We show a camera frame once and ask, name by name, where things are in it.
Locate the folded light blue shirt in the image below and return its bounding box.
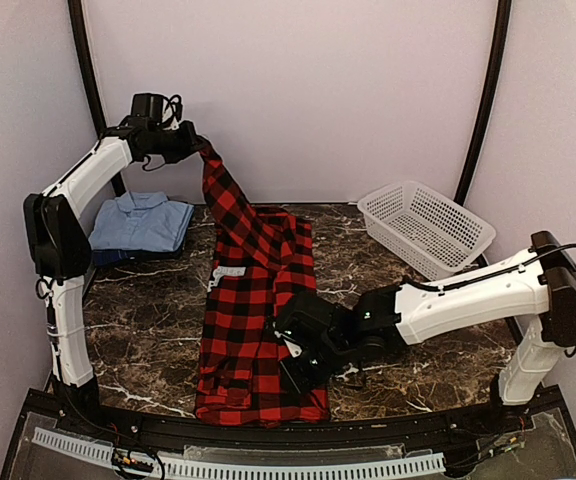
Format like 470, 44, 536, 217
89, 192, 194, 253

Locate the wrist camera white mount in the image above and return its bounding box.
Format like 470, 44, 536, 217
280, 334, 303, 358
160, 94, 183, 130

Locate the black frame post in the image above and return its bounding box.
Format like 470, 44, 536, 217
66, 0, 128, 197
453, 0, 512, 206

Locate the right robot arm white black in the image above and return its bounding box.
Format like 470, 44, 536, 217
270, 231, 576, 434

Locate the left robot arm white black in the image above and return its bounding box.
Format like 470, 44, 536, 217
23, 93, 205, 436

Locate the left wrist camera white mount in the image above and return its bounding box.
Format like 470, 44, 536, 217
160, 94, 183, 130

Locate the white plastic mesh basket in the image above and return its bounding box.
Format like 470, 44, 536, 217
357, 180, 496, 281

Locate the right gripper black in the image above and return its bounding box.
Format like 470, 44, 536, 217
275, 336, 352, 399

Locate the right black frame post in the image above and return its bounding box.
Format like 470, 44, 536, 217
453, 0, 512, 206

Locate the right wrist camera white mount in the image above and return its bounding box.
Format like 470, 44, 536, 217
280, 334, 303, 358

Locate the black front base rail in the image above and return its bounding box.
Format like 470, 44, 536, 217
15, 387, 576, 464

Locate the red black plaid shirt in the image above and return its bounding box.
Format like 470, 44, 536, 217
194, 145, 330, 427

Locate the left black frame post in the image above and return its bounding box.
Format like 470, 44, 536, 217
66, 0, 128, 197

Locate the folded dark navy shirt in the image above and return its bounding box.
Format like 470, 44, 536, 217
92, 248, 183, 267

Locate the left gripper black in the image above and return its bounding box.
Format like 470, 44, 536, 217
145, 119, 206, 162

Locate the white slotted cable duct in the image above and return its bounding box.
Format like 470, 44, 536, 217
32, 427, 446, 479

